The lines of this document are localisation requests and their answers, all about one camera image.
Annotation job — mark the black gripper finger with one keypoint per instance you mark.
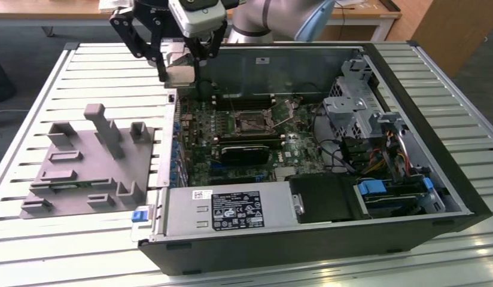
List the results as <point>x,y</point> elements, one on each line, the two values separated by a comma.
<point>215,45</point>
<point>131,36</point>

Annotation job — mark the square CPU with silver lid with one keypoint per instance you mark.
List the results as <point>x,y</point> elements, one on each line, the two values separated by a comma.
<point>179,76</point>

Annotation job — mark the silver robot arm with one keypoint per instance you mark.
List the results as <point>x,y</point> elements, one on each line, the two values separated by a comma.
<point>255,18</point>

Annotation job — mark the black RAM slot bank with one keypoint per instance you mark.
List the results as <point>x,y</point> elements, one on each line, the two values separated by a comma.
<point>243,101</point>

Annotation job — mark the CPU socket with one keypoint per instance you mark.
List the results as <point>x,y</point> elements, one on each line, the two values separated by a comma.
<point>253,122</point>

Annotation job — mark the white paper stack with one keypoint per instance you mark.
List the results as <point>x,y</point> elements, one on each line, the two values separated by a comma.
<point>111,6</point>

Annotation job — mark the black graphics card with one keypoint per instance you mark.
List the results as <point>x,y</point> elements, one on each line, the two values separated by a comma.
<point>245,154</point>

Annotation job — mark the wooden desk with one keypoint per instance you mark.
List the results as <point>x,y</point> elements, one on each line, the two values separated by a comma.
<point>362,15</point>

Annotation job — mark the silver drive cage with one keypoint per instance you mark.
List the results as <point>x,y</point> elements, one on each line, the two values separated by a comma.
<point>351,113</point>

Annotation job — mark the green motherboard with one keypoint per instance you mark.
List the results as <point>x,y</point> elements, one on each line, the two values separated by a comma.
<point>299,155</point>

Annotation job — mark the grey plastic parts rack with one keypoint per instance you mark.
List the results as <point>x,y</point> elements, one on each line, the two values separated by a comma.
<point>91,167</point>

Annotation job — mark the silver chipset heat sink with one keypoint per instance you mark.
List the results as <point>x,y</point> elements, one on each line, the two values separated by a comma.
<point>287,174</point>

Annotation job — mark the silver power supply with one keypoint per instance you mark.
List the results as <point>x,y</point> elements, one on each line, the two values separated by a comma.
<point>191,215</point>

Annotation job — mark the wooden cabinet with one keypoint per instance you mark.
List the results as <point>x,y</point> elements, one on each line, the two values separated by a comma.
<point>454,30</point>

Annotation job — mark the blue case latch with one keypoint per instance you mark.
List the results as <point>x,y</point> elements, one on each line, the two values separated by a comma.
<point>139,216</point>

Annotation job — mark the hard disk in blue carrier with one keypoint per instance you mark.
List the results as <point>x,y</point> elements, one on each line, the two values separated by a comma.
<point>390,194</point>

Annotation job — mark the black open PC case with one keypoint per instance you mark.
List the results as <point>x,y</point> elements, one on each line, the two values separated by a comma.
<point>311,248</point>

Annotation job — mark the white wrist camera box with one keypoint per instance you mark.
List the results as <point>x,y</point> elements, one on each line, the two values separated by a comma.
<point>199,15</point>

